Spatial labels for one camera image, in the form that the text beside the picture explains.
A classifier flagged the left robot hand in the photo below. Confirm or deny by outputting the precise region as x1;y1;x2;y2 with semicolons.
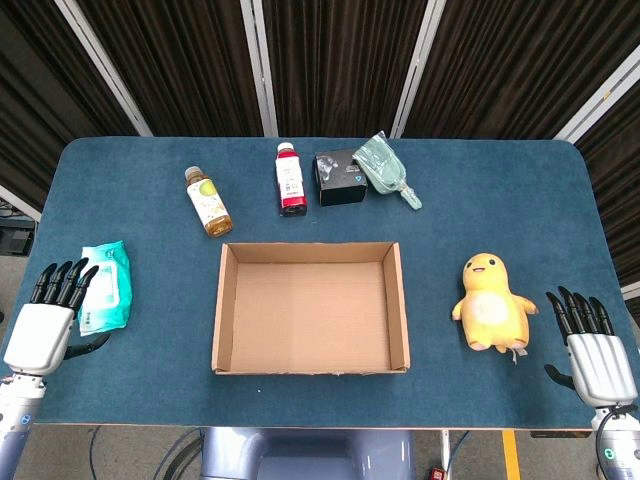
2;259;111;377

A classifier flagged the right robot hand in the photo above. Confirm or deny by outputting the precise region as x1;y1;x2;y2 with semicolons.
543;285;640;408

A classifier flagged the yellow plush toy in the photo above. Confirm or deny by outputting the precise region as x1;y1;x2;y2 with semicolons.
451;252;540;361

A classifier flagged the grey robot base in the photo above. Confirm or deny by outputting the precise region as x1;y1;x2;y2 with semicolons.
198;427;417;480

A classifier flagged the cardboard box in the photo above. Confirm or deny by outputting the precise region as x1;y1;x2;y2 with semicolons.
211;241;412;376

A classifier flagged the small black box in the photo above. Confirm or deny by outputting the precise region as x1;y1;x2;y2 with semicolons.
313;151;369;207

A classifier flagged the green wet wipes pack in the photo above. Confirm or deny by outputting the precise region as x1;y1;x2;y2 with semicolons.
77;240;133;337

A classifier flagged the yellow tea bottle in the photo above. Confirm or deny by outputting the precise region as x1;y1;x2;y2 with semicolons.
183;166;235;238

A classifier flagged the green item in plastic bag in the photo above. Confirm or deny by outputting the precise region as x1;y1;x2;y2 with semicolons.
352;130;423;212

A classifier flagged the red juice bottle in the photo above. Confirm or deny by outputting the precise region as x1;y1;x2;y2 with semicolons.
274;142;309;218

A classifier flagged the blue table mat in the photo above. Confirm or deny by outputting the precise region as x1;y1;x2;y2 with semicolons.
23;136;640;432

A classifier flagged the blue cable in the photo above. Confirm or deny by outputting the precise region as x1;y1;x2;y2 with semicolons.
446;430;472;480

